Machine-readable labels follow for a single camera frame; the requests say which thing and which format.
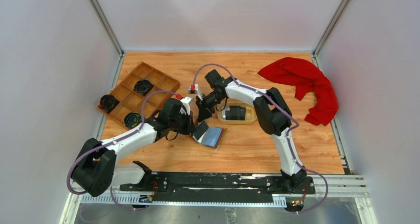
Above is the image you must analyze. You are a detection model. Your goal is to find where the beige oval tray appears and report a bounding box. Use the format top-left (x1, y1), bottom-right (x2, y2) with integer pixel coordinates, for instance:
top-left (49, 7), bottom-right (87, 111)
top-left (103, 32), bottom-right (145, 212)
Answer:
top-left (216, 102), bottom-right (257, 125)

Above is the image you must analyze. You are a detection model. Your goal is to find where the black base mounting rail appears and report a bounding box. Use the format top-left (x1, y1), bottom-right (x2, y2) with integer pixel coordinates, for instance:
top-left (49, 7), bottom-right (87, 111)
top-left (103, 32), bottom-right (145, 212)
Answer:
top-left (118, 172), bottom-right (315, 203)

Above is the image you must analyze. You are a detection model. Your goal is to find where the black coiled cable roll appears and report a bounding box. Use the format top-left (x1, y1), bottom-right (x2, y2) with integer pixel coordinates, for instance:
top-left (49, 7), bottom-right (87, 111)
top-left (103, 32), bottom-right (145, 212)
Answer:
top-left (133, 79), bottom-right (155, 97)
top-left (123, 112), bottom-right (143, 129)
top-left (100, 94), bottom-right (120, 114)

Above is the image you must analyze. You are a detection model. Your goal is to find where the red cloth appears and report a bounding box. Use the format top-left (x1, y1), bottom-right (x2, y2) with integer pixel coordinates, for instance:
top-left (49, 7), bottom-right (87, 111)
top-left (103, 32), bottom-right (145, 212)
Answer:
top-left (258, 57), bottom-right (338, 125)

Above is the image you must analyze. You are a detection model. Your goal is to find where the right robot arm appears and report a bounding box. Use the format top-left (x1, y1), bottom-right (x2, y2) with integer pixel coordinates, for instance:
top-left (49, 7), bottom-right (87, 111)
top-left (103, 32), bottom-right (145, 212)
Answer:
top-left (196, 69), bottom-right (307, 193)

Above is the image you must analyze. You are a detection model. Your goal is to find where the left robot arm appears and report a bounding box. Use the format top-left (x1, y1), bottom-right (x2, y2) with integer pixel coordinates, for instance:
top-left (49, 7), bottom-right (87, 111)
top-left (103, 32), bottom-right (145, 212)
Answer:
top-left (67, 97), bottom-right (196, 197)

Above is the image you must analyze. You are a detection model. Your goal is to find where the brown leather card holder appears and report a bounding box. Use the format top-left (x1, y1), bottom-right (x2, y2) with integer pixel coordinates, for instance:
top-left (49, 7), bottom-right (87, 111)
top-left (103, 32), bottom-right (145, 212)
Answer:
top-left (198, 125), bottom-right (224, 149)

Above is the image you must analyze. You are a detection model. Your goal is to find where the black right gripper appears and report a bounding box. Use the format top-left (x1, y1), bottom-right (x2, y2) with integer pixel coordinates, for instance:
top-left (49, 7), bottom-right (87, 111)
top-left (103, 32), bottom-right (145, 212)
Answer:
top-left (196, 91), bottom-right (225, 122)

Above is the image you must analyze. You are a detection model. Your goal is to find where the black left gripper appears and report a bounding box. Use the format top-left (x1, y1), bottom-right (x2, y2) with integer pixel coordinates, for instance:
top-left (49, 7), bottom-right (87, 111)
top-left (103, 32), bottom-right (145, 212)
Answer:
top-left (169, 110), bottom-right (197, 135)

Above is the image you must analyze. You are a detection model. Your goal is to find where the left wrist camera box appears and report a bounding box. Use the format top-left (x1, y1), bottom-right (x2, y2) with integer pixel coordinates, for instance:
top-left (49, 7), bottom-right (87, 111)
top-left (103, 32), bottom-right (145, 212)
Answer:
top-left (180, 97), bottom-right (194, 115)

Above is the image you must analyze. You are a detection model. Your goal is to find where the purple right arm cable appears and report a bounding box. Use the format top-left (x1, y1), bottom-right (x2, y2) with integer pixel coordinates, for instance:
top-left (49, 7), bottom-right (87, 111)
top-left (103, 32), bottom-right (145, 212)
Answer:
top-left (192, 63), bottom-right (329, 215)

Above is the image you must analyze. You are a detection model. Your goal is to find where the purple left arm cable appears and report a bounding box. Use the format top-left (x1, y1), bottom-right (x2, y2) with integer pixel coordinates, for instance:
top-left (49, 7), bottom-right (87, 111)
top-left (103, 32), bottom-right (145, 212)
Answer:
top-left (66, 90), bottom-right (183, 212)

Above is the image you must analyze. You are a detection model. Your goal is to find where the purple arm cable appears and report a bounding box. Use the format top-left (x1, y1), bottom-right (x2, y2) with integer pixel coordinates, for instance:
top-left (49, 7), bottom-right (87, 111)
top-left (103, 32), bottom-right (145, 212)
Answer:
top-left (192, 63), bottom-right (329, 215)
top-left (66, 90), bottom-right (183, 212)

